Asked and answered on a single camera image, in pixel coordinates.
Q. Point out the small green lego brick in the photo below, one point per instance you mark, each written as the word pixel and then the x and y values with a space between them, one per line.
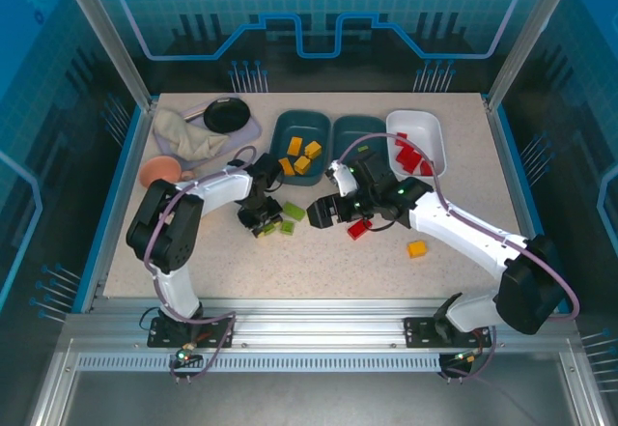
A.
pixel 264 231
pixel 287 226

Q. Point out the aluminium side rail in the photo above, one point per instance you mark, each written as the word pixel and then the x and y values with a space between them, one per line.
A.
pixel 502 150
pixel 138 150

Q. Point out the red lego brick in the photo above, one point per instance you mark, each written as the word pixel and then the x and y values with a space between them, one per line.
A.
pixel 401 139
pixel 414 162
pixel 425 171
pixel 401 158
pixel 358 229

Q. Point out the aluminium frame post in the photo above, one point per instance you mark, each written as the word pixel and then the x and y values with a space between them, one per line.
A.
pixel 526 39
pixel 112 39

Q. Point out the orange lego brick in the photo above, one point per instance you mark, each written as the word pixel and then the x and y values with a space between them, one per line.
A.
pixel 416 249
pixel 293 146
pixel 302 164
pixel 287 165

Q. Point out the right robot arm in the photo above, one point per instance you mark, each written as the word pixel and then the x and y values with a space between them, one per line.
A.
pixel 463 240

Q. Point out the white plastic container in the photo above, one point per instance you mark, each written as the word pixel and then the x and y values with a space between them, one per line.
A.
pixel 420 124

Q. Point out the small connector with LED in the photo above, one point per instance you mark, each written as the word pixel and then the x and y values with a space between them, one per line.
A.
pixel 183 356
pixel 463 358

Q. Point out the black frying pan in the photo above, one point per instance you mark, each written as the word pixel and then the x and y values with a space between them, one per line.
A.
pixel 227 114

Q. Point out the yellow lego brick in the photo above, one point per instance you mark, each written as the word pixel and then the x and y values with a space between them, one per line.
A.
pixel 313 149

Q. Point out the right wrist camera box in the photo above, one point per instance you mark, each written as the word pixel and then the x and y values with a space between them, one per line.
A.
pixel 343 179

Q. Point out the pink bowl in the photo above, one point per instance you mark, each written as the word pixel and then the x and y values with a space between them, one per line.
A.
pixel 159 167

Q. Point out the lavender tray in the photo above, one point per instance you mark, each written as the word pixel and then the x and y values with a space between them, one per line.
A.
pixel 244 131

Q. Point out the teal plastic container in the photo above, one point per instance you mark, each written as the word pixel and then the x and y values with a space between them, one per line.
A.
pixel 301 126
pixel 350 131

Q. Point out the aluminium lower frame rail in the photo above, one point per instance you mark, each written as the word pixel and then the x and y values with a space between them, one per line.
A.
pixel 44 411
pixel 581 397

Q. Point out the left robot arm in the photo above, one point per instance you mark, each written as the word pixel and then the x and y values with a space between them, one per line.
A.
pixel 217 187

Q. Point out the aluminium mounting rail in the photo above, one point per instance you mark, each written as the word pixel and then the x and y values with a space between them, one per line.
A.
pixel 314 324

